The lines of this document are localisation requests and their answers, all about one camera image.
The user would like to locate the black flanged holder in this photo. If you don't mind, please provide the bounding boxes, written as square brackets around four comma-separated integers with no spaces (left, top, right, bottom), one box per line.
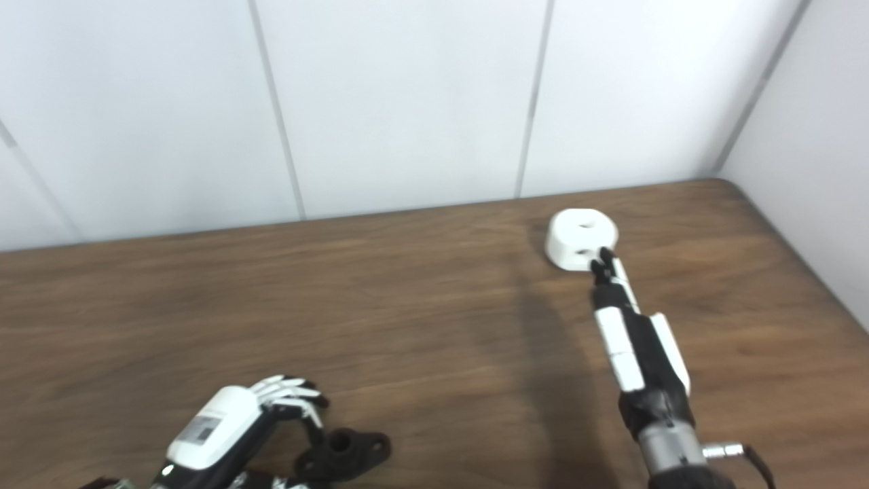
[293,428,392,484]

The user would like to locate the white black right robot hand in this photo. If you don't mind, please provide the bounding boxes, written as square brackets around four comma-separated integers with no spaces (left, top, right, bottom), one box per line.
[589,247,697,442]

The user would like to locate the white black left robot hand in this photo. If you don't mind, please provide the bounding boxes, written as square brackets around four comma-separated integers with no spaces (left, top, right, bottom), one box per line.
[146,375,331,489]

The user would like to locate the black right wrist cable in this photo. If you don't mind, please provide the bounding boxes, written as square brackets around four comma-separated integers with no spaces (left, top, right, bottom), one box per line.
[703,441,776,489]

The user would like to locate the round white piece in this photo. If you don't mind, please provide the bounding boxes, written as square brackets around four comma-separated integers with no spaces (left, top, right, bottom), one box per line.
[544,209,620,272]

